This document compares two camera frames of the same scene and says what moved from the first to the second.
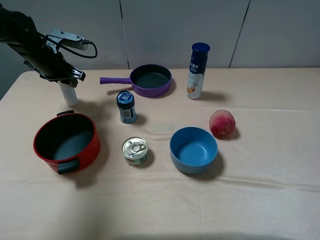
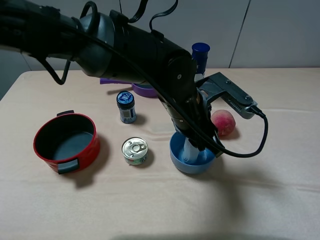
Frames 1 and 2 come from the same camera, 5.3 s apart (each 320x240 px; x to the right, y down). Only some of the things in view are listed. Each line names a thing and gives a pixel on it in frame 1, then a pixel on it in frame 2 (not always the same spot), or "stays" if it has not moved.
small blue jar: (125, 101) stays
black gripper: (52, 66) → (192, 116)
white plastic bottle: (70, 93) → (189, 151)
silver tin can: (134, 150) stays
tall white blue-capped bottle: (199, 59) stays
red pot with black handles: (67, 142) stays
